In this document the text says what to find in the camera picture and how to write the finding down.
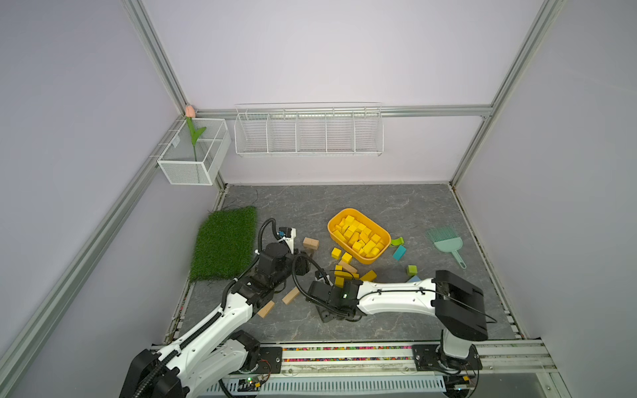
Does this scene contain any yellow plastic tub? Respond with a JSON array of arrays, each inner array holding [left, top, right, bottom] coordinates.
[[327, 208, 391, 265]]

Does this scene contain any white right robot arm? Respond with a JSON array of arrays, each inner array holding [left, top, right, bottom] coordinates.
[[300, 270, 494, 373]]

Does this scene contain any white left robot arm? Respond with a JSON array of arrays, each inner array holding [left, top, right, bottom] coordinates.
[[119, 241, 312, 397]]

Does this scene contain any natural wood long block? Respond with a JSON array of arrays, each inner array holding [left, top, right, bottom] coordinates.
[[282, 288, 300, 305]]

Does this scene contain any natural wood centre block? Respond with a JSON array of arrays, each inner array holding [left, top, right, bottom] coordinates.
[[338, 261, 358, 274]]

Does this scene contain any yellow long block diagonal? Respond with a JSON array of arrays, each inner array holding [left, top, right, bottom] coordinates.
[[360, 270, 378, 282]]

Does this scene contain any yellow cube beside wood block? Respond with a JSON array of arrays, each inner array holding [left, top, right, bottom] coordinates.
[[341, 252, 353, 265]]

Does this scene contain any natural wood block lower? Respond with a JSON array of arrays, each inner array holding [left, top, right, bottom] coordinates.
[[257, 300, 275, 318]]

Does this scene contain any green artificial grass mat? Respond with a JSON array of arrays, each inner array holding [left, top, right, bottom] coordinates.
[[189, 207, 257, 282]]

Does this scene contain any teal block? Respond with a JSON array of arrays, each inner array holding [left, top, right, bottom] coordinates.
[[392, 245, 406, 260]]

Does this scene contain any green small cube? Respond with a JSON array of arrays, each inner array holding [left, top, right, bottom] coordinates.
[[406, 265, 418, 276]]

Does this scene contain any green plastic dustpan brush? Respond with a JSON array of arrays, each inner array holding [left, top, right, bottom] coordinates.
[[426, 227, 467, 270]]

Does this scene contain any white mesh corner basket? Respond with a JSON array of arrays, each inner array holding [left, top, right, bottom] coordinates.
[[158, 118, 232, 186]]

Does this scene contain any pink artificial tulip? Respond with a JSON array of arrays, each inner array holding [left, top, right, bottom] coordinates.
[[185, 104, 207, 162]]

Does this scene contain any white wire shelf basket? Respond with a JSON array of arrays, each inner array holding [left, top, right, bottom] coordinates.
[[235, 102, 385, 157]]

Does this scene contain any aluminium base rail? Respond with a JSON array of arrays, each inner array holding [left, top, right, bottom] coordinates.
[[133, 340, 548, 398]]

